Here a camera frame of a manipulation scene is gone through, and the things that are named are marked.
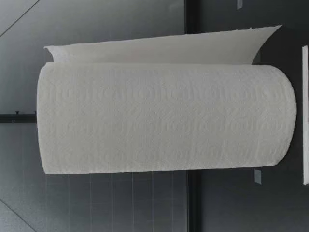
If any white paper towel roll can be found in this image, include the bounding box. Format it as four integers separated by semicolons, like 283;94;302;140
36;24;296;175

